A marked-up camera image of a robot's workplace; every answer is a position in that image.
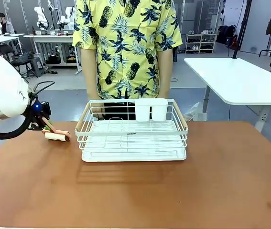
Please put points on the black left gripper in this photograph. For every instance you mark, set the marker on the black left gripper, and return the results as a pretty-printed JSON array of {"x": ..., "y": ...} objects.
[{"x": 38, "y": 112}]

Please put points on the person's right forearm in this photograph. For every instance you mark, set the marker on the person's right forearm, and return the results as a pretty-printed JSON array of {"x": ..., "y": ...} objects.
[{"x": 89, "y": 76}]

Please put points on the person's left forearm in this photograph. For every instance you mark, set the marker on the person's left forearm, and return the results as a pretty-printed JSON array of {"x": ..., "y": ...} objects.
[{"x": 165, "y": 71}]

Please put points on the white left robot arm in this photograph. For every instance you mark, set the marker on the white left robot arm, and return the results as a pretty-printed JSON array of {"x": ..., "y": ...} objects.
[{"x": 1, "y": 83}]

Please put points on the person's right hand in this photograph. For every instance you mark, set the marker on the person's right hand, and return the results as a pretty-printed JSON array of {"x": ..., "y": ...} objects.
[{"x": 99, "y": 113}]

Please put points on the person's left hand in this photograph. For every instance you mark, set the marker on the person's left hand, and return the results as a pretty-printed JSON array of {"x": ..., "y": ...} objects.
[{"x": 164, "y": 95}]

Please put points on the grey plastic stool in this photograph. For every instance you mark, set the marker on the grey plastic stool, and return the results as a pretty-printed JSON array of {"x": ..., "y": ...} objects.
[{"x": 36, "y": 64}]

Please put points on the black duffel bag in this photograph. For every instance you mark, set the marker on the black duffel bag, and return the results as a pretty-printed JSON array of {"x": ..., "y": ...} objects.
[{"x": 53, "y": 59}]

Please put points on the black trousers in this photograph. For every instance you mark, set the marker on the black trousers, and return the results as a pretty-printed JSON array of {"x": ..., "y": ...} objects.
[{"x": 118, "y": 112}]

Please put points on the black office chair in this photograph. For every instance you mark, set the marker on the black office chair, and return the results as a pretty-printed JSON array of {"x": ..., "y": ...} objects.
[{"x": 8, "y": 51}]

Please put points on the white background workbench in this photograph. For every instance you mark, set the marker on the white background workbench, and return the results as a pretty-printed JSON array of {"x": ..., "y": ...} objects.
[{"x": 49, "y": 36}]

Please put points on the white drain tray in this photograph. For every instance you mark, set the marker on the white drain tray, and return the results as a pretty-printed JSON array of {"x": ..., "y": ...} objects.
[{"x": 133, "y": 158}]

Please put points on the white plastic cutlery holder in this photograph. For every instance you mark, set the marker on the white plastic cutlery holder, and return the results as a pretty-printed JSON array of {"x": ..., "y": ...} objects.
[{"x": 142, "y": 109}]

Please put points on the white background desk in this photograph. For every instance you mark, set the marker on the white background desk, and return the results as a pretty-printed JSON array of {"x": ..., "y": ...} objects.
[{"x": 1, "y": 37}]

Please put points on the seated person in black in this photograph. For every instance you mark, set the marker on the seated person in black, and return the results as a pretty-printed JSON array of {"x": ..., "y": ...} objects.
[{"x": 7, "y": 26}]

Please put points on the person in yellow shirt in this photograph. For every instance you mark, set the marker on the person in yellow shirt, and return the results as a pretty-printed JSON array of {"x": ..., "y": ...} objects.
[{"x": 125, "y": 47}]

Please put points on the clear plastic bag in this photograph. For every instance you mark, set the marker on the clear plastic bag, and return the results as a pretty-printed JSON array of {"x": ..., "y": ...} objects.
[{"x": 195, "y": 112}]

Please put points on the wooden shoe shelf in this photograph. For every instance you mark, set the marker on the wooden shoe shelf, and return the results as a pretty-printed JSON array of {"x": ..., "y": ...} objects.
[{"x": 201, "y": 43}]

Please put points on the large white side table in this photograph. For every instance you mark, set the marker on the large white side table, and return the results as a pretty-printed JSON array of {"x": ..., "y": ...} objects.
[{"x": 240, "y": 81}]

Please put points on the black bags pile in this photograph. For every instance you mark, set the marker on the black bags pile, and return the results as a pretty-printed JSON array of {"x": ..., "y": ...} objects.
[{"x": 227, "y": 34}]

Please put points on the white power strip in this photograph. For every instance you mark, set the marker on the white power strip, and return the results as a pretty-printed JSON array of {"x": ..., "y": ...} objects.
[{"x": 264, "y": 117}]

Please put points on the black stand pole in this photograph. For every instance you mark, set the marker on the black stand pole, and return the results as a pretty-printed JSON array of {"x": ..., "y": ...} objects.
[{"x": 244, "y": 23}]

